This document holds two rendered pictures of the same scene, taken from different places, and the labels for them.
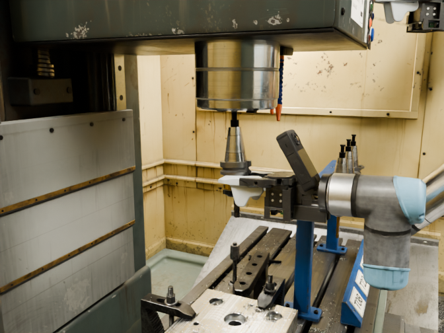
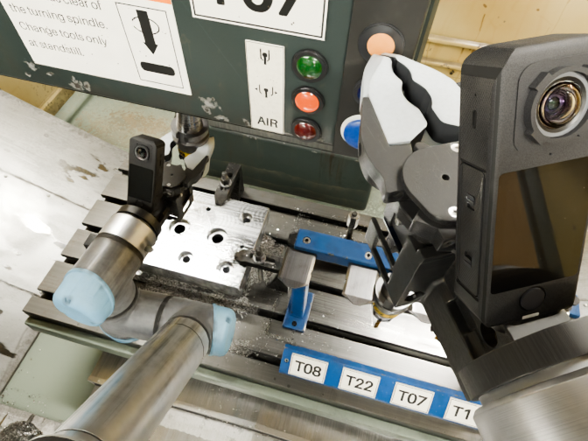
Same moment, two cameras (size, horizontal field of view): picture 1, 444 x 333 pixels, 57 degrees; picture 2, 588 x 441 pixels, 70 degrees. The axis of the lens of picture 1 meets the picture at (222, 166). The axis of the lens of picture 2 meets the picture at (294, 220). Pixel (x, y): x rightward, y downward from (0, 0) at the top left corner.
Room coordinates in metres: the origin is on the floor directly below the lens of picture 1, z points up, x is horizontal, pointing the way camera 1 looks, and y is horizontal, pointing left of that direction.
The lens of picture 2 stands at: (0.88, -0.58, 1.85)
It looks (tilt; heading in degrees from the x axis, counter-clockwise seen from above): 56 degrees down; 78
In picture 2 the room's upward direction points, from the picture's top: 3 degrees clockwise
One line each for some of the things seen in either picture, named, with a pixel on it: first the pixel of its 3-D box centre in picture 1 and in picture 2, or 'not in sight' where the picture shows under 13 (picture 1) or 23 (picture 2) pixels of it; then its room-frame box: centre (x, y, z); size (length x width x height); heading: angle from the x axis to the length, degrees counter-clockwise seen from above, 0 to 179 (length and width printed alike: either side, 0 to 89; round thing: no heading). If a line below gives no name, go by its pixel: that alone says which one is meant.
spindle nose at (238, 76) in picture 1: (236, 75); not in sight; (0.80, -0.03, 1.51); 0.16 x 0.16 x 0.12
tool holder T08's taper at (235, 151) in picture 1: (234, 143); (187, 108); (0.81, -0.03, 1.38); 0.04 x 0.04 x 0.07
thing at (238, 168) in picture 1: (235, 166); (190, 130); (0.81, -0.03, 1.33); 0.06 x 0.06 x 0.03
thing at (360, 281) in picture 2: not in sight; (360, 285); (1.06, -0.30, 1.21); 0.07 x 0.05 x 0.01; 65
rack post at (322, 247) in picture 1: (333, 211); not in sight; (1.38, -0.39, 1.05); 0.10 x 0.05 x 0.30; 65
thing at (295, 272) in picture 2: not in sight; (296, 269); (0.96, -0.26, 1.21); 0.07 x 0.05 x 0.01; 65
